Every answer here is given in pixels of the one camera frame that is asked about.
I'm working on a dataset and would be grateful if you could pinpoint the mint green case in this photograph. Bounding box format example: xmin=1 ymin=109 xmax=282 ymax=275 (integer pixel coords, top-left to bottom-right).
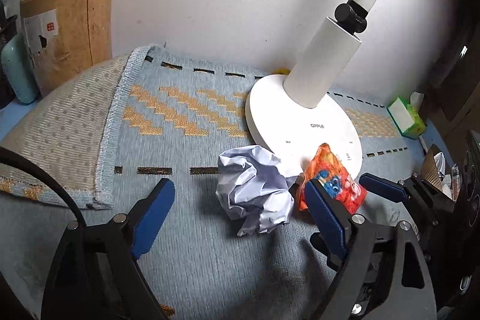
xmin=4 ymin=32 xmax=39 ymax=105

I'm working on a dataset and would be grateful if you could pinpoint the patterned blue woven mat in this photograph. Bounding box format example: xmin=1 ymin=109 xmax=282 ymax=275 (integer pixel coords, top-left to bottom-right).
xmin=0 ymin=44 xmax=425 ymax=320

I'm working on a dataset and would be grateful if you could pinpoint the green tissue box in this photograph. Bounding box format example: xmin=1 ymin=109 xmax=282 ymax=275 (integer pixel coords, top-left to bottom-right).
xmin=387 ymin=97 xmax=426 ymax=140

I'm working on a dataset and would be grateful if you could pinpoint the white desk lamp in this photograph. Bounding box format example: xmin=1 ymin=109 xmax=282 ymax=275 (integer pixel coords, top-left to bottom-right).
xmin=245 ymin=0 xmax=377 ymax=177

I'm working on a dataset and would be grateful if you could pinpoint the black mesh pen cup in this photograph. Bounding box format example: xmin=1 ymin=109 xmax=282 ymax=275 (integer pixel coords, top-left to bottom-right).
xmin=0 ymin=2 xmax=17 ymax=109

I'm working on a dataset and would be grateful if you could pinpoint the black cable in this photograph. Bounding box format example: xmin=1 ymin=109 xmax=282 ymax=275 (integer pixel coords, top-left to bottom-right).
xmin=0 ymin=146 xmax=90 ymax=229

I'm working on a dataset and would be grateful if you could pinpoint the woven golden basket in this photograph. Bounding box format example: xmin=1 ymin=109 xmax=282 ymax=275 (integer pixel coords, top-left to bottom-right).
xmin=421 ymin=145 xmax=454 ymax=200

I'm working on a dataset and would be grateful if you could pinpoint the paper ball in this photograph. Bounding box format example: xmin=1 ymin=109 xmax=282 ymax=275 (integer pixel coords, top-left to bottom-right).
xmin=216 ymin=145 xmax=295 ymax=237

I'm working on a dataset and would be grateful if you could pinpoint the orange snack packet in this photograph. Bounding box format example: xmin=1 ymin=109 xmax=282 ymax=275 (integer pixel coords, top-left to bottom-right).
xmin=295 ymin=143 xmax=367 ymax=214

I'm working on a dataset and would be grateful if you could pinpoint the cardboard pen holder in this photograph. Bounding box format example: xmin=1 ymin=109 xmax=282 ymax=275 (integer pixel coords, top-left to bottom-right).
xmin=19 ymin=0 xmax=112 ymax=96

